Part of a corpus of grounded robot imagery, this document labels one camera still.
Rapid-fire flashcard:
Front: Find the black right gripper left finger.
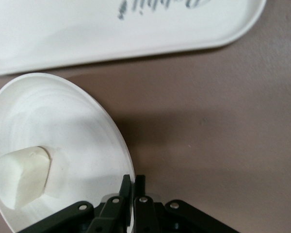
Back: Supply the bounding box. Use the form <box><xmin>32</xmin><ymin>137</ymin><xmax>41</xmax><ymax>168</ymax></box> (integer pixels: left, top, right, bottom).
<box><xmin>18</xmin><ymin>174</ymin><xmax>132</xmax><ymax>233</ymax></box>

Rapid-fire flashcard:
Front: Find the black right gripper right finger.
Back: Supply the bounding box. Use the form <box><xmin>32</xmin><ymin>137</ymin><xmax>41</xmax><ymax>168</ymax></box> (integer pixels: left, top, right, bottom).
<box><xmin>132</xmin><ymin>174</ymin><xmax>241</xmax><ymax>233</ymax></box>

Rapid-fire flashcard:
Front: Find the white steamed bun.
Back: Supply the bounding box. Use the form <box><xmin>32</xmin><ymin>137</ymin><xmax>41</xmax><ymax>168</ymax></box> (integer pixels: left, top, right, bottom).
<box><xmin>0</xmin><ymin>145</ymin><xmax>52</xmax><ymax>211</ymax></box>

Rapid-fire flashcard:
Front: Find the round cream plate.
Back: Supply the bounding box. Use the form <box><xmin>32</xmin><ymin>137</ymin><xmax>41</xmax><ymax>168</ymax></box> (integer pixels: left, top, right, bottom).
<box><xmin>0</xmin><ymin>72</ymin><xmax>136</xmax><ymax>233</ymax></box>

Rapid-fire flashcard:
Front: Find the cream rabbit print tray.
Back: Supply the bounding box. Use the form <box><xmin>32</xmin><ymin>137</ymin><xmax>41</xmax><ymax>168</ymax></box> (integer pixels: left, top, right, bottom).
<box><xmin>0</xmin><ymin>0</ymin><xmax>268</xmax><ymax>77</ymax></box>

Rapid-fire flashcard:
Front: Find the brown table mat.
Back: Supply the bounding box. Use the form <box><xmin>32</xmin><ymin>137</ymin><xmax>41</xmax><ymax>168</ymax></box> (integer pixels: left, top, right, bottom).
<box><xmin>0</xmin><ymin>0</ymin><xmax>291</xmax><ymax>233</ymax></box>

